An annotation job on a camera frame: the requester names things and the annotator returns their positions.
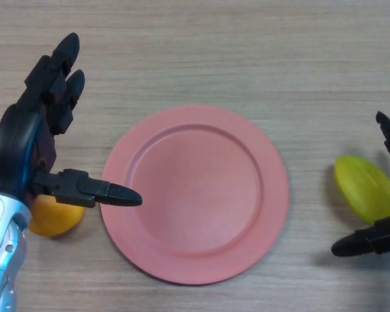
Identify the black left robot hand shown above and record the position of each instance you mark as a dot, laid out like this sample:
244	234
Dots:
16	146

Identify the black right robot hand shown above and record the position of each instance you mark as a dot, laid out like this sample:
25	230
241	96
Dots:
377	240

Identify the yellow starfruit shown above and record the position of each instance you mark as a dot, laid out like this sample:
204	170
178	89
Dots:
364	188

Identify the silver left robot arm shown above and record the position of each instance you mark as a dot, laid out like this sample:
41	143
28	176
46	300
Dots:
3	260

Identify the pink round plate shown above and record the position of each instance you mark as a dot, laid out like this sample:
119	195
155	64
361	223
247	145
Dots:
198	195

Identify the orange round fruit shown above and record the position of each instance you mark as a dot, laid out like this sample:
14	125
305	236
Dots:
55	221

